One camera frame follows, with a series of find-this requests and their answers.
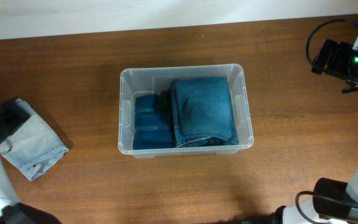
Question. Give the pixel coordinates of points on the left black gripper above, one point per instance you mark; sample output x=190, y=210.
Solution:
x=19, y=115

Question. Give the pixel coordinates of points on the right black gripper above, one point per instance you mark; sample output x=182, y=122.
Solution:
x=332, y=48

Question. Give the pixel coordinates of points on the light grey jeans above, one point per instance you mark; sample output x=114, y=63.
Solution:
x=35, y=147

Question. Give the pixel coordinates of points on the dark blue jeans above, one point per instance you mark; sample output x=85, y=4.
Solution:
x=202, y=112

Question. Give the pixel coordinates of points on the blue cloth bundle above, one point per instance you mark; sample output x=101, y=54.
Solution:
x=152, y=130

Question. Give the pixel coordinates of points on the black cloth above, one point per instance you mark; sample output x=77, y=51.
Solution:
x=164, y=106

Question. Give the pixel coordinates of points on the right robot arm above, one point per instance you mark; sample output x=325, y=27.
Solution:
x=331, y=201

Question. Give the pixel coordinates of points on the clear plastic storage bin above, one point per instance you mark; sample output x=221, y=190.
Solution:
x=136, y=82

